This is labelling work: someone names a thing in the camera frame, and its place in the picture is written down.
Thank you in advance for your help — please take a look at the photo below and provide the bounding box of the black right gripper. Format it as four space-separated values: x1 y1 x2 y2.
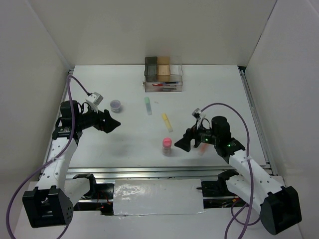
174 119 219 151

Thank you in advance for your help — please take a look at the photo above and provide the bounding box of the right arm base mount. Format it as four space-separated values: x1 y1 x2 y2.
196 170 245 209

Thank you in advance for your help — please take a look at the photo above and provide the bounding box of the clear stationery organizer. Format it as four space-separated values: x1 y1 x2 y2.
143 56 183 93

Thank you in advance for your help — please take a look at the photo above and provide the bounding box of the white foil front panel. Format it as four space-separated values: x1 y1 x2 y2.
113 179 204 216

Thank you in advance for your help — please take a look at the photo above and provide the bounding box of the yellow highlighter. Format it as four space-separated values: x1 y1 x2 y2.
161 113 173 132

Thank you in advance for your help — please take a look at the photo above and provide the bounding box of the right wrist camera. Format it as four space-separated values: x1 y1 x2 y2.
192 108 206 121

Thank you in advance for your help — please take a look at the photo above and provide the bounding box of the pink capped eraser tube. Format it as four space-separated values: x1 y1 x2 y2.
162 137 172 156

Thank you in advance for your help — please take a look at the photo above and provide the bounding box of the orange highlighter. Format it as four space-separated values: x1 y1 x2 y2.
198 144 208 156

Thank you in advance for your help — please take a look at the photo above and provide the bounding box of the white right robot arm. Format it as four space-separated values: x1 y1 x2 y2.
175 113 302 235

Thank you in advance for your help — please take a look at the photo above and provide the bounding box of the clear paper clip jar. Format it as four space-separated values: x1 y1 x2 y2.
110 100 122 113

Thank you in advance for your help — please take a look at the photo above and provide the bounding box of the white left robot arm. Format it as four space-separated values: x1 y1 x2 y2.
22 100 121 228

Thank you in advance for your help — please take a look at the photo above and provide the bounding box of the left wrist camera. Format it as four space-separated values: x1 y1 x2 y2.
86 92 104 112

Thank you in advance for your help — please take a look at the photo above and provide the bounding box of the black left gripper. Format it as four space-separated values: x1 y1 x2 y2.
76 104 121 133

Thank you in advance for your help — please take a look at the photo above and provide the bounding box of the aluminium table edge rail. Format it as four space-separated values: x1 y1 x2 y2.
66 166 232 181

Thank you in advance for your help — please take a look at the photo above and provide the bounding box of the green highlighter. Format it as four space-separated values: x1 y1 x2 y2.
144 97 152 116

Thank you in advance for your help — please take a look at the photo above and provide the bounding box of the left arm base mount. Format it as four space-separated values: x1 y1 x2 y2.
72 174 114 205

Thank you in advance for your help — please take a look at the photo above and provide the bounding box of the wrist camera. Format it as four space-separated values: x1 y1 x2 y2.
86 92 104 112
192 108 206 121

